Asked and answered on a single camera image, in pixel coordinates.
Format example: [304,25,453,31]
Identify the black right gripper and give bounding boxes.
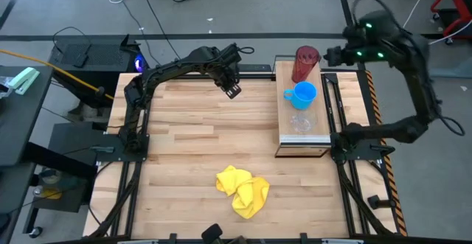
[323,44,357,68]

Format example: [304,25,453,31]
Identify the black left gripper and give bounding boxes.
[212,57,243,100]

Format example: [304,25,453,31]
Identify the red faceted tumbler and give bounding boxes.
[291,44,322,84]

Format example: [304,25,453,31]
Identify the blue plastic mug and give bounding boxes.
[282,80,318,111]

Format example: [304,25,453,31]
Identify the clear glass cup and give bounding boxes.
[288,109,319,134]

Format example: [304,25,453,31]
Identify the orange black hazard tape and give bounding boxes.
[364,69,409,237]

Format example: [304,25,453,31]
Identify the yellow microfiber cloth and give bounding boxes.
[215,164,271,220]

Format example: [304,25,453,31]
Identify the red framed black cart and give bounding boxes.
[430,0,472,46]

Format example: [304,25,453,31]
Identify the black computer tower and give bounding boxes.
[49,33,144,87]

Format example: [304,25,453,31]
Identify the black equipment cart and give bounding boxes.
[21,122,97,237]

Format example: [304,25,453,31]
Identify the yellow round object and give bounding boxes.
[41,188,63,201]

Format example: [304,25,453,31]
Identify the mint green stapler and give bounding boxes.
[7,66,41,97]

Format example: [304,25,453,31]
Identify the black desk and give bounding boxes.
[0,65,55,215]

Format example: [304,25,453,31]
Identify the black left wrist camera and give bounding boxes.
[221,43,243,65]

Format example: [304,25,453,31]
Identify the wooden shelf with black frame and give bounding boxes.
[274,55,333,159]

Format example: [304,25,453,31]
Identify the black aluminium table rail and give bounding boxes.
[110,162,131,237]
[320,72,357,236]
[127,80,150,237]
[333,72,369,236]

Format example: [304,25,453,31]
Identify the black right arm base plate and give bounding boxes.
[330,136,387,164]

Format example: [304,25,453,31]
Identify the white floor cable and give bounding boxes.
[403,0,439,28]

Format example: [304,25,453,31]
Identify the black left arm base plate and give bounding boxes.
[95,132,150,163]

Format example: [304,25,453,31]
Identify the black table-level camera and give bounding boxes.
[201,223,224,244]

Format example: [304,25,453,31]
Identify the yellow hanging cable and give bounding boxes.
[0,48,115,101]

